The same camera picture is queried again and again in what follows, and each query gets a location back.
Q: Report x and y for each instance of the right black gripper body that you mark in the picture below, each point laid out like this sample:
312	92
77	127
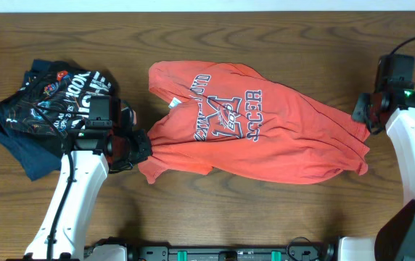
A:
362	112

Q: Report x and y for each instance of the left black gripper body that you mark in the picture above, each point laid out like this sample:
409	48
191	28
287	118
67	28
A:
140	149

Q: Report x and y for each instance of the red soccer t-shirt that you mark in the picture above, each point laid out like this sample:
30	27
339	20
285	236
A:
229	117

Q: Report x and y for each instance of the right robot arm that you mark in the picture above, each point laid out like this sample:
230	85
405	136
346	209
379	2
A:
396	239

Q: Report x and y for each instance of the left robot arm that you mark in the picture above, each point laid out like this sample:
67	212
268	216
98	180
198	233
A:
92	155

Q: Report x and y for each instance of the black printed t-shirt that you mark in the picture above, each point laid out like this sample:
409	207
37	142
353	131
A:
58	98

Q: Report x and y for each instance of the navy blue folded garment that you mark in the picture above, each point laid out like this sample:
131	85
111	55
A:
37	154

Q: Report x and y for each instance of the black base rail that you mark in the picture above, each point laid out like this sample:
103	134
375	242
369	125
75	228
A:
298	249

